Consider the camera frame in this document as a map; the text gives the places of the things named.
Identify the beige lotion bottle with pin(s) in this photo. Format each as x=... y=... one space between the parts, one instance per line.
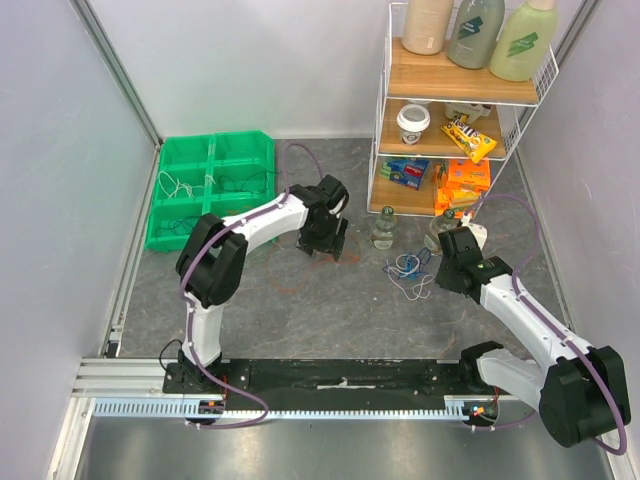
x=426 y=25

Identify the glass bottle green cap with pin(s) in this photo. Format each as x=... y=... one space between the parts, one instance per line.
x=383 y=229
x=438 y=224

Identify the grey slotted cable duct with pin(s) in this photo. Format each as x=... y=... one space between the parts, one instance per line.
x=201 y=410

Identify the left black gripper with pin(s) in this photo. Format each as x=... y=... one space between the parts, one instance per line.
x=333 y=244

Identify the light green shampoo bottle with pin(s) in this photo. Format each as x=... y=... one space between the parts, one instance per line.
x=525 y=39

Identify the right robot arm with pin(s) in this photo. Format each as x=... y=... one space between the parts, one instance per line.
x=578 y=390

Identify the white paper coffee cup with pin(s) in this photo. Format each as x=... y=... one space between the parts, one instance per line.
x=412 y=120

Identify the grey shampoo bottle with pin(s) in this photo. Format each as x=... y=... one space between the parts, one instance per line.
x=475 y=32

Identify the yellow candy bag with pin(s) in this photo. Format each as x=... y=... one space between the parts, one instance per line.
x=474 y=144

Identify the orange snack boxes stack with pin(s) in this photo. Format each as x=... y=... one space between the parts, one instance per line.
x=458 y=183

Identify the white wire wooden shelf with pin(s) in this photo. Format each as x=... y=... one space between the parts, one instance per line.
x=406 y=76

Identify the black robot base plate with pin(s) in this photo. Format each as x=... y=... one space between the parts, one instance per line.
x=263 y=376

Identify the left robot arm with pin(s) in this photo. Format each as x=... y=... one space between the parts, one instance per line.
x=211 y=264

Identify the left glass bottle green cap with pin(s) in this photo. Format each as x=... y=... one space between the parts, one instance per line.
x=383 y=229

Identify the right glass bottle green cap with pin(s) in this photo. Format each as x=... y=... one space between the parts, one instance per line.
x=438 y=224

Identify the white cup carton pack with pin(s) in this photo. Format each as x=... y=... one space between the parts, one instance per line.
x=471 y=111

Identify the blue snack box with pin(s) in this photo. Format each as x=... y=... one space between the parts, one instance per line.
x=405 y=171

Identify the green compartment bin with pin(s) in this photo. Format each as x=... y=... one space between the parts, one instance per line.
x=225 y=174

